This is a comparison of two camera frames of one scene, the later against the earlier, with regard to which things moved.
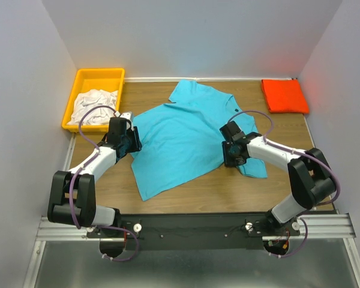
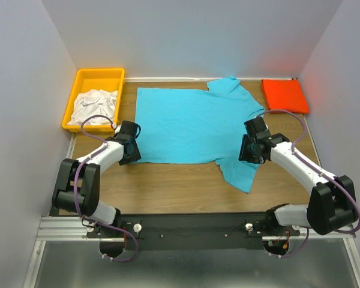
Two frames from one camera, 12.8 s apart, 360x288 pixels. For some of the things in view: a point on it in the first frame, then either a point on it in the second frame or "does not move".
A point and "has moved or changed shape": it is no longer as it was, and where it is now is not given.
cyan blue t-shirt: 181,139 has moved or changed shape
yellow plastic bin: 105,79 does not move
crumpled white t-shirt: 100,116 does not move
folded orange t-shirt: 285,96 does not move
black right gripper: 227,159 → 243,155
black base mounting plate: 157,231 does not move
